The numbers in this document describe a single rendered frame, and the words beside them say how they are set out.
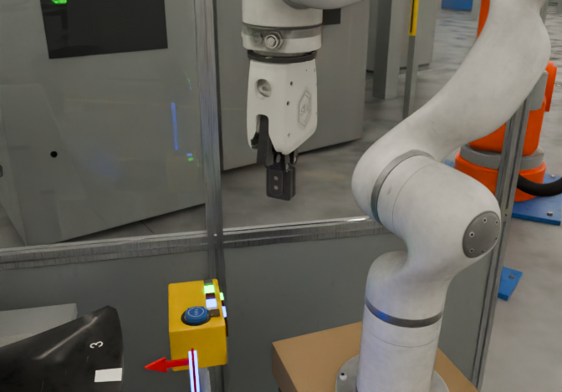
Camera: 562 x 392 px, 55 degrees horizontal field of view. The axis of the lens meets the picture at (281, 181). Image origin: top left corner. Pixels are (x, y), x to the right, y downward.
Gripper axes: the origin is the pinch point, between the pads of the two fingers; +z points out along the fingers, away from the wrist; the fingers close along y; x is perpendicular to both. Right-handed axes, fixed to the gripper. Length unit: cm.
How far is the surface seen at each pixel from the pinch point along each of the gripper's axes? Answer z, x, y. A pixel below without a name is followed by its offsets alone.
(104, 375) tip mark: 23.9, 17.4, -15.4
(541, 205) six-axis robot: 153, -56, 346
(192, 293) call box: 37.2, 26.8, 18.8
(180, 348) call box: 40.6, 22.8, 7.9
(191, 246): 49, 47, 50
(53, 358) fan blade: 23.3, 25.0, -16.1
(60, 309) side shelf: 60, 71, 25
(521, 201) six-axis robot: 153, -42, 346
